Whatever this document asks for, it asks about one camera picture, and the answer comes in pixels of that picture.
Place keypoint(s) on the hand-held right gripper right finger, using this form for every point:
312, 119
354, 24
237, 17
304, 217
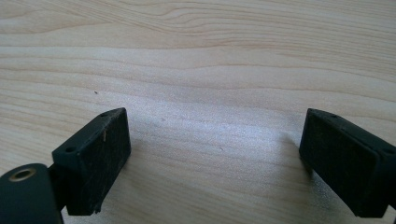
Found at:
345, 165

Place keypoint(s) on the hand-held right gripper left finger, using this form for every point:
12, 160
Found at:
93, 161

